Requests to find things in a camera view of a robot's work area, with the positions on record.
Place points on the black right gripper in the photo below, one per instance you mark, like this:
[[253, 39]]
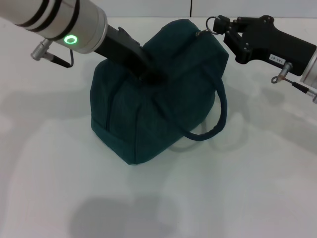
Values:
[[272, 47]]

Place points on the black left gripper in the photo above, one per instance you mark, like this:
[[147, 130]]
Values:
[[123, 54]]

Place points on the dark teal insulated lunch bag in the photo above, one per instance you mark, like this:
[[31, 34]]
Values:
[[161, 99]]

